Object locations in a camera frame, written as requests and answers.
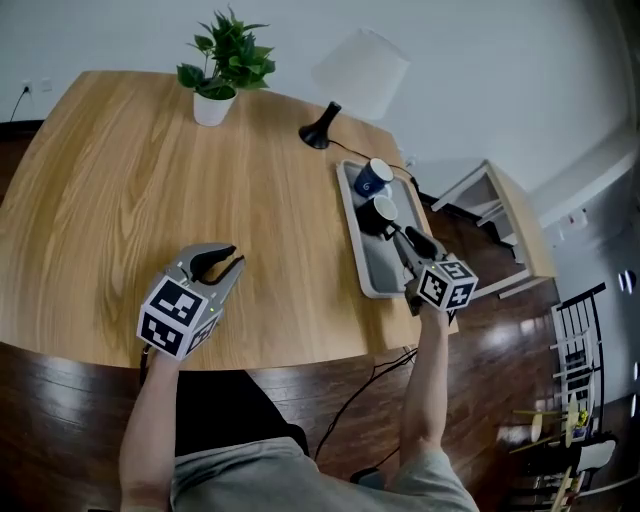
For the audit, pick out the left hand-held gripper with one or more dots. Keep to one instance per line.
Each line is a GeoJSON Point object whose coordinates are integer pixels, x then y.
{"type": "Point", "coordinates": [176, 310]}

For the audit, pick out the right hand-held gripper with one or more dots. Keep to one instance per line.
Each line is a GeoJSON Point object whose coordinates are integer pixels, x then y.
{"type": "Point", "coordinates": [440, 280]}

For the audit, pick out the black cup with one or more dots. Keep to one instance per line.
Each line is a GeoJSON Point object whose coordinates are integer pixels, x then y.
{"type": "Point", "coordinates": [377, 215]}

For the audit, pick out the dark blue swirl cup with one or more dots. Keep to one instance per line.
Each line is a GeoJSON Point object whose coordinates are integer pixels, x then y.
{"type": "Point", "coordinates": [372, 178]}

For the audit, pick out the person's left forearm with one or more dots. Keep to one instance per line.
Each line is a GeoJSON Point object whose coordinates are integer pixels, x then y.
{"type": "Point", "coordinates": [147, 425]}

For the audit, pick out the person's right forearm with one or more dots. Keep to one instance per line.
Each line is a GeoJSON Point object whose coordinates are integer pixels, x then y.
{"type": "Point", "coordinates": [425, 390]}

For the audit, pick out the white tray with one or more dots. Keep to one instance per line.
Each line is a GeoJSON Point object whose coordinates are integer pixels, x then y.
{"type": "Point", "coordinates": [382, 260]}

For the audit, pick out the white wooden side cabinet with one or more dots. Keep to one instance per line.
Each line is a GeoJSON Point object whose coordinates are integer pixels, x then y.
{"type": "Point", "coordinates": [505, 225]}

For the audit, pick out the white plant pot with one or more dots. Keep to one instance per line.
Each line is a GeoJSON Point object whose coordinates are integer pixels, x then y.
{"type": "Point", "coordinates": [212, 107]}

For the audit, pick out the black table lamp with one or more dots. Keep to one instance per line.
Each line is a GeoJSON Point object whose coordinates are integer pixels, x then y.
{"type": "Point", "coordinates": [350, 80]}

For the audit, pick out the black metal railing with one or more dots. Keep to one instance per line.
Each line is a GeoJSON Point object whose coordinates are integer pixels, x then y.
{"type": "Point", "coordinates": [580, 350]}

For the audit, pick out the green potted plant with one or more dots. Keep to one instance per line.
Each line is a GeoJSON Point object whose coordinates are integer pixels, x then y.
{"type": "Point", "coordinates": [227, 55]}

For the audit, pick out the person's grey shorts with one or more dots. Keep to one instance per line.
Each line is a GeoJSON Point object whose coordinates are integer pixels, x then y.
{"type": "Point", "coordinates": [310, 480]}

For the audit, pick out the wooden stool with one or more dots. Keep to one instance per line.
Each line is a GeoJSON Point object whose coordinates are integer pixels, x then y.
{"type": "Point", "coordinates": [550, 425]}

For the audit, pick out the wall socket with plug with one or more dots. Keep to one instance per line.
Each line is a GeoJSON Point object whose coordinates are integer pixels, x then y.
{"type": "Point", "coordinates": [27, 89]}

